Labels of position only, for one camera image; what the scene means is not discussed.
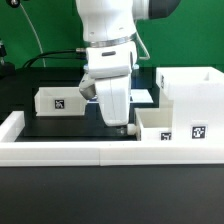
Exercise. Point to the white foam boundary frame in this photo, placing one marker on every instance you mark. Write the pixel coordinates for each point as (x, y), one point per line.
(106, 153)

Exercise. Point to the black camera knob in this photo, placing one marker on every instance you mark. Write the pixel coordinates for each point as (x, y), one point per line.
(13, 3)

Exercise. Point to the white marker tag sheet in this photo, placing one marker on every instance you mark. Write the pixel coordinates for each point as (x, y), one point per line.
(135, 96)

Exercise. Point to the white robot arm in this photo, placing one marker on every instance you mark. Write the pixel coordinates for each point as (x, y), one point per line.
(110, 34)

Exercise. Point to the white drawer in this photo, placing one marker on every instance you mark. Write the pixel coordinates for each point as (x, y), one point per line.
(151, 124)
(59, 101)

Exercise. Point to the black work mat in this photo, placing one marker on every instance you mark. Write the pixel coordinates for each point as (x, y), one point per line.
(89, 127)

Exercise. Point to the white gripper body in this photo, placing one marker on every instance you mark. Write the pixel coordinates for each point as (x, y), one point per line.
(114, 112)

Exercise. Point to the black tripod stand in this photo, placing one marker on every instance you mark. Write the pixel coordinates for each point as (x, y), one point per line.
(6, 68)

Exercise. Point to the white drawer cabinet box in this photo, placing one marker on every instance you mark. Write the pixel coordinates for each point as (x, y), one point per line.
(197, 96)

